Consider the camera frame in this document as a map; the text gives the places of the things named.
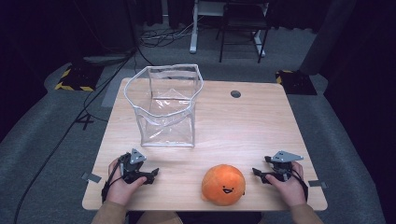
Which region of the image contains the clear plastic bag white trim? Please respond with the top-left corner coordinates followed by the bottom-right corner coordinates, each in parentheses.
top-left (123, 63), bottom-right (205, 148)

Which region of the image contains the grey curtain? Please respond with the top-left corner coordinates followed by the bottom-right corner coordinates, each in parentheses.
top-left (299, 0), bottom-right (358, 77)

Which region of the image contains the grey tape strip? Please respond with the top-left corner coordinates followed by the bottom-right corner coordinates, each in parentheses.
top-left (307, 179), bottom-right (329, 189)
top-left (80, 172), bottom-right (103, 184)

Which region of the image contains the long black floor cable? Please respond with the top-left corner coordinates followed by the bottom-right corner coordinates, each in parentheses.
top-left (12, 0), bottom-right (157, 224)

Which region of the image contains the black chair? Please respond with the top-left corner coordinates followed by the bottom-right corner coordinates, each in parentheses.
top-left (216, 0), bottom-right (271, 64)

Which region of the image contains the bundle of floor cables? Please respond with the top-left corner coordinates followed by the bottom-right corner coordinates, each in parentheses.
top-left (138, 15), bottom-right (204, 49)

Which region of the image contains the person's left hand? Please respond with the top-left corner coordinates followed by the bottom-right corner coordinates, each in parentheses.
top-left (106, 158), bottom-right (148, 206)

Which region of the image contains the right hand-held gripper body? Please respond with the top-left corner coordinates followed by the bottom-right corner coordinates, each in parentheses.
top-left (263, 150), bottom-right (304, 183)

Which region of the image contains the black gripper strap cord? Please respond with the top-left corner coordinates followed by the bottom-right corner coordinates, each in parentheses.
top-left (290, 168), bottom-right (309, 202)
top-left (101, 160), bottom-right (124, 203)

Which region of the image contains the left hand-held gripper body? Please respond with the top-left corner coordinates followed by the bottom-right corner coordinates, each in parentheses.
top-left (119, 148), bottom-right (148, 184)

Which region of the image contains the white desk frame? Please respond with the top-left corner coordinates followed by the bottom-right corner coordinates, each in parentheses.
top-left (189, 0), bottom-right (270, 58)

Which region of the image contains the black yellow striped base plate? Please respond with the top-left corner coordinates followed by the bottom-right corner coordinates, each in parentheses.
top-left (275, 69), bottom-right (318, 96)
top-left (54, 63), bottom-right (105, 92)

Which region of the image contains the person's right hand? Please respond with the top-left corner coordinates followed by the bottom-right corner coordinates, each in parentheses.
top-left (265, 161), bottom-right (308, 208)

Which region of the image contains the orange round plush toy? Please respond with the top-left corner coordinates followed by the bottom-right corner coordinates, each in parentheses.
top-left (201, 163), bottom-right (247, 207)

